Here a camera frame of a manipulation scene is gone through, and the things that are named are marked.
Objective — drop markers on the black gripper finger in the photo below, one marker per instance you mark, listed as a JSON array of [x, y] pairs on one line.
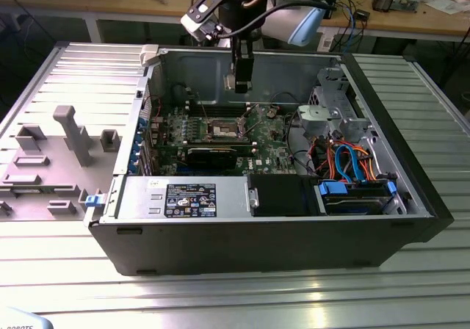
[[244, 72]]

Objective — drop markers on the silver CPU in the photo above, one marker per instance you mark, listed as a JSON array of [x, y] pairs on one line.
[[230, 82]]

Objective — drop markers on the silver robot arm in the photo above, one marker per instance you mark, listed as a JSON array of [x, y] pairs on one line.
[[290, 20]]

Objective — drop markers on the black RAM slot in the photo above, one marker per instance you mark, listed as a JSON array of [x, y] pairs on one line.
[[220, 142], [227, 105], [172, 146], [227, 111], [227, 108], [227, 114]]

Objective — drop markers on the CPU socket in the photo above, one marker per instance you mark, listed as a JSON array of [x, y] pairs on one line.
[[220, 129]]

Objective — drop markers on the blue slot clip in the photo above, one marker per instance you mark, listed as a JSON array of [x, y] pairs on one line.
[[137, 143], [133, 162], [142, 124]]

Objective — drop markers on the round coin battery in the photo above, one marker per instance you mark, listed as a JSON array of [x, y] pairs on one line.
[[271, 113]]

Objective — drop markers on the green motherboard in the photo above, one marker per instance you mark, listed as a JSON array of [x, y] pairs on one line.
[[264, 149]]

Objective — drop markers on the wooden desk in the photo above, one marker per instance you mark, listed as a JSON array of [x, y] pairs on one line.
[[154, 4]]

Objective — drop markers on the black graphics card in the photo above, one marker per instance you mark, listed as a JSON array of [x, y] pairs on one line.
[[211, 158]]

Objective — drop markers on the grey metal drive cage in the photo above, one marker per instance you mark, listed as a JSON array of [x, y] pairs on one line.
[[330, 105]]

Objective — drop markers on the pale grey case latch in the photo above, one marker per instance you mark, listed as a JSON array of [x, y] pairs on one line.
[[150, 54]]

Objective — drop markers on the small black box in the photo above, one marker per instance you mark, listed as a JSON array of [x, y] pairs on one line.
[[361, 15]]

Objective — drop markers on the grey power supply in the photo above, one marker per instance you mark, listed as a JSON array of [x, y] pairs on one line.
[[139, 197]]

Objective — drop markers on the hard disk in blue carrier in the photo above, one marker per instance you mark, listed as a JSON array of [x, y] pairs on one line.
[[352, 204]]

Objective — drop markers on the grey metal device box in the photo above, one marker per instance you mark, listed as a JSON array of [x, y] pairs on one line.
[[407, 1]]

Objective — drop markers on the black PC case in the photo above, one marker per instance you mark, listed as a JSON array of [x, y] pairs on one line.
[[257, 244]]

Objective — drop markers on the blue plastic latch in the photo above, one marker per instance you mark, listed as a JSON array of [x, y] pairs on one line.
[[93, 200]]

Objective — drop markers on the white paper sheets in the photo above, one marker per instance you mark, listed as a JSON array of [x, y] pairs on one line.
[[446, 6]]

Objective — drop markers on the grey parts rack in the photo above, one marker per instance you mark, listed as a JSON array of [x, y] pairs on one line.
[[55, 167]]

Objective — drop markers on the pale blue teach pendant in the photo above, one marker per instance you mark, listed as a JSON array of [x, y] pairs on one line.
[[22, 319]]

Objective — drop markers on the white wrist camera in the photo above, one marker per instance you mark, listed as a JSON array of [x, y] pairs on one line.
[[196, 24]]

